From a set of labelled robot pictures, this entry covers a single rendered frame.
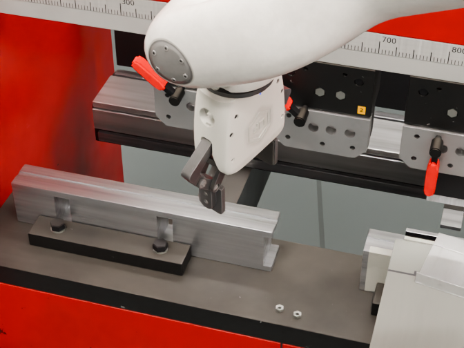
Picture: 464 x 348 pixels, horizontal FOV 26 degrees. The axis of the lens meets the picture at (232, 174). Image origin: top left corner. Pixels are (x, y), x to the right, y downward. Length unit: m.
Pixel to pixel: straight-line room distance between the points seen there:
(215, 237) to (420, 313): 0.41
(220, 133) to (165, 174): 2.44
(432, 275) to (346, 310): 0.18
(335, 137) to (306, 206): 1.73
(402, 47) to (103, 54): 1.06
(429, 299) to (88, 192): 0.65
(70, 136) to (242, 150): 1.27
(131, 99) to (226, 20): 1.26
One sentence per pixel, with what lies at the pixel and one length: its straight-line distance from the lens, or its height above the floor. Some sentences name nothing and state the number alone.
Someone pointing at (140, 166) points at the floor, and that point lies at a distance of 3.47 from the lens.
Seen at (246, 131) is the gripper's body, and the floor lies 1.55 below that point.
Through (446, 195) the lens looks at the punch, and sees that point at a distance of 1.66.
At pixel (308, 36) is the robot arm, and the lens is 0.82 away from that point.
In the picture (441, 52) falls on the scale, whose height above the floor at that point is 1.39.
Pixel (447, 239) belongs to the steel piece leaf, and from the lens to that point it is 1.73.
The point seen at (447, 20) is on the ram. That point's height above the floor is 1.44.
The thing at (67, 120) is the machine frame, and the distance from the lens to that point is 2.24.
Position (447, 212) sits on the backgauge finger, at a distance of 1.78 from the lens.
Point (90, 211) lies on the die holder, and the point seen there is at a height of 0.94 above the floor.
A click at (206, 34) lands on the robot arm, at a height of 1.73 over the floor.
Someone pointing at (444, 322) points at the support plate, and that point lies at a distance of 1.60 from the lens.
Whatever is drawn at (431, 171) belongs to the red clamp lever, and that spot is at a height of 1.20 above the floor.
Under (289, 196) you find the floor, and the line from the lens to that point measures 3.34.
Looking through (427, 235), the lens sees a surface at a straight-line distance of 1.74.
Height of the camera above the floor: 2.15
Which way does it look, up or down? 39 degrees down
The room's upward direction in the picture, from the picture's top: straight up
